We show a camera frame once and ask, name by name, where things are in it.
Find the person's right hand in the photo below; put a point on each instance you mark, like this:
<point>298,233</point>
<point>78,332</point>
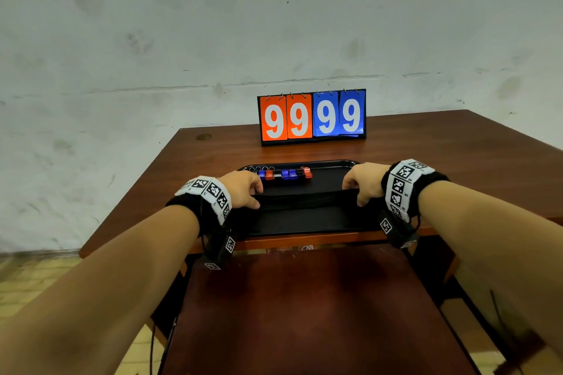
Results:
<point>367,179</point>

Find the person's left hand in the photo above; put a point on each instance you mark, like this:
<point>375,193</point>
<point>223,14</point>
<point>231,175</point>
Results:
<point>242,188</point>

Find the black plastic tray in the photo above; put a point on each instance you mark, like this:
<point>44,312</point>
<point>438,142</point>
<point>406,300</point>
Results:
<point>325,179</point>

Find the group of coloured plastic clips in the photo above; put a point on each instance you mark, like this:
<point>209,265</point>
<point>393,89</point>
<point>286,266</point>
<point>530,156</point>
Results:
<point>286,174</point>

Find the person's right forearm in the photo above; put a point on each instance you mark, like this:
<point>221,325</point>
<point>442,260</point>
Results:
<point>497,243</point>

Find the person's left forearm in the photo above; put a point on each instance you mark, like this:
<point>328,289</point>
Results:
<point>97,295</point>

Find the black white marker wristband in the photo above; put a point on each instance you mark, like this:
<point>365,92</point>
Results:
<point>400,188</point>
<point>211,192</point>

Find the orange blue flip scoreboard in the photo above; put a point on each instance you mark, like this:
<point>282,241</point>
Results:
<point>312,117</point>

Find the brown wooden desk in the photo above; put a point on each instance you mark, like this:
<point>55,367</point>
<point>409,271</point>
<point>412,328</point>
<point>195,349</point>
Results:
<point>440,137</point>

